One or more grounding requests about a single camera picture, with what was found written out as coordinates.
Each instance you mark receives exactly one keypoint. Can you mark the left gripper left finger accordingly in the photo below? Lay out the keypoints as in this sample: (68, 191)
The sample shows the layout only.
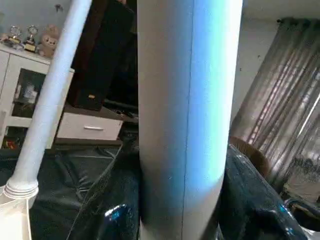
(112, 205)

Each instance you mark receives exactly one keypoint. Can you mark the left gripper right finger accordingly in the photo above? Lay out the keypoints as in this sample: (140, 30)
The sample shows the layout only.
(255, 205)

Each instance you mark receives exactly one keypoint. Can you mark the white plastic table top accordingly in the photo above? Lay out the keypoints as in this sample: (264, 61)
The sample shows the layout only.
(15, 220)

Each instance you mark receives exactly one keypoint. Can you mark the white plastic table leg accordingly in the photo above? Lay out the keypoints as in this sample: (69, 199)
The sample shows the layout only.
(190, 120)
(50, 100)

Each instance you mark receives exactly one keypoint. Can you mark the black work mat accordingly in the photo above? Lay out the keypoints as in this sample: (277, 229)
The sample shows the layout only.
(70, 170)

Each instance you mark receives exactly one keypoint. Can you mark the grey window curtain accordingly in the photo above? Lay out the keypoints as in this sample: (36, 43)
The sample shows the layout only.
(285, 105)

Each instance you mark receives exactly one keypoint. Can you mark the white glass-door cabinet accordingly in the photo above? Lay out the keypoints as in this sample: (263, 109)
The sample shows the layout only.
(20, 95)

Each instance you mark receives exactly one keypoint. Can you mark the plush toy figure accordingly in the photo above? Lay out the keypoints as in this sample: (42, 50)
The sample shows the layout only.
(49, 41)

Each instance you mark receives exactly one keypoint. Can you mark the silver trophy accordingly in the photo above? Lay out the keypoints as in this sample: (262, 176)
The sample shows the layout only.
(14, 36)
(31, 39)

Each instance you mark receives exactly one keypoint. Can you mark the dark wooden wall cabinet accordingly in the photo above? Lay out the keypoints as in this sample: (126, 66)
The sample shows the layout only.
(107, 55)

